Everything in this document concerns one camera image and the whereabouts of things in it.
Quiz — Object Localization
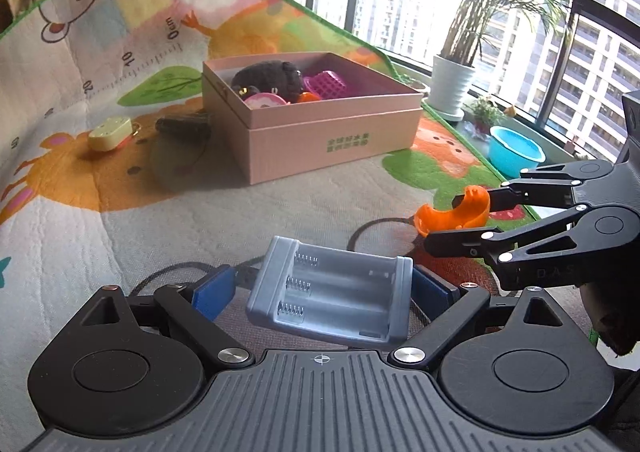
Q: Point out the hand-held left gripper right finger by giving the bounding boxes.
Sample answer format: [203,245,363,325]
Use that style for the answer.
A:
[392,267,563,368]

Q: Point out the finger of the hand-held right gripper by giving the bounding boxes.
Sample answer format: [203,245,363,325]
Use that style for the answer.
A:
[451,162,613,213]
[424,204,588,265]

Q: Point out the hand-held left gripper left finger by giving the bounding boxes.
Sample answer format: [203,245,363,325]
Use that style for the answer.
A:
[80,266,253,368]

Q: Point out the orange curved toy mould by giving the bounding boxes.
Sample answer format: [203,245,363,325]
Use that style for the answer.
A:
[414,185,491,239]

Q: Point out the grey battery holder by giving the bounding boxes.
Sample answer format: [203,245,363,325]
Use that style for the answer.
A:
[245,235,415,347]

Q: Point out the pink cardboard box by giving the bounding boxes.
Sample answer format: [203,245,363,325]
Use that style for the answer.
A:
[201,51,423,185]

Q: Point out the dark oblong object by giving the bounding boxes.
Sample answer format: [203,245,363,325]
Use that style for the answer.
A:
[156,114,213,140]

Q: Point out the yellow cheese-shaped toy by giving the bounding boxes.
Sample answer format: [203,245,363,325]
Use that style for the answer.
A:
[89,116,133,153]

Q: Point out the yellow cup with pink lid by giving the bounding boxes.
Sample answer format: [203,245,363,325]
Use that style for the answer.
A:
[244,91,291,108]

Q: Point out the pink toy net scoop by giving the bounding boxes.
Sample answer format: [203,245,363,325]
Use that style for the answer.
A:
[302,71,350,99]

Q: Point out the black plush toy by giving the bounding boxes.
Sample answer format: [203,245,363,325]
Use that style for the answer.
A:
[232,61,306,98]

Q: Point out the blue plastic basin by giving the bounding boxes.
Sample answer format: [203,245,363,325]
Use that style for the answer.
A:
[487,126,546,178]

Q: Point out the colourful printed play mat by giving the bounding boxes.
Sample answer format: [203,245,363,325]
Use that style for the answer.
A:
[0,0,601,383]

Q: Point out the small potted plant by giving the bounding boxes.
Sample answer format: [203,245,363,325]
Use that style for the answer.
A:
[465,94,506,135]

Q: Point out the potted palm in white pot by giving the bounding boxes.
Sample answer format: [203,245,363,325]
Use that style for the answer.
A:
[430,0,601,123]

